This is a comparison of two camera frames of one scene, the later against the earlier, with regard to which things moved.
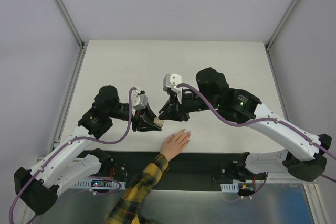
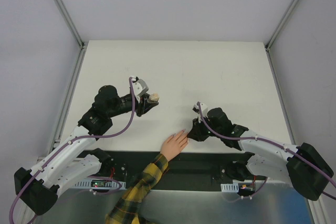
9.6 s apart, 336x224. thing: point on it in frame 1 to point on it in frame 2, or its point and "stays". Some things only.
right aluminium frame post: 269,44 stays
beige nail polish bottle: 158,121 to 154,97
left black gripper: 137,120 to 142,104
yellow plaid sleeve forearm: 125,210 stays
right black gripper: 179,108 to 200,130
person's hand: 174,144 stays
